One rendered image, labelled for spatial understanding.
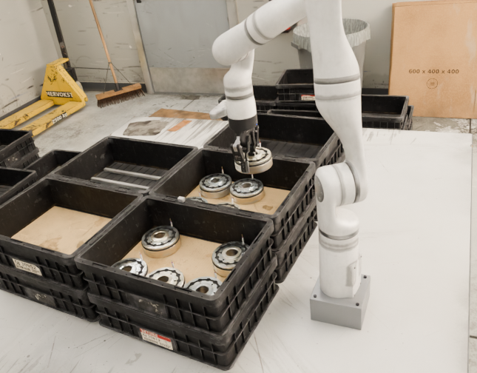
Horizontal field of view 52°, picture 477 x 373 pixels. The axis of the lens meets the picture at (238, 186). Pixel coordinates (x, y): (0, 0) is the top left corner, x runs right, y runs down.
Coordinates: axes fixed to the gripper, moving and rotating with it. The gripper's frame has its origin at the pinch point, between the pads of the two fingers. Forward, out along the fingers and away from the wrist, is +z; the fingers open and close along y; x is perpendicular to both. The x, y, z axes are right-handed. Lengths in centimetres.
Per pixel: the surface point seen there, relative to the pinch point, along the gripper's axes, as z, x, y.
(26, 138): 38, 175, 73
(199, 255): 17.0, 7.3, -21.0
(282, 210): 7.2, -12.5, -9.9
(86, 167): 11, 65, 6
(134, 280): 8.1, 10.4, -42.6
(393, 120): 39, -19, 125
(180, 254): 16.9, 12.5, -22.1
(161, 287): 7.8, 2.9, -43.0
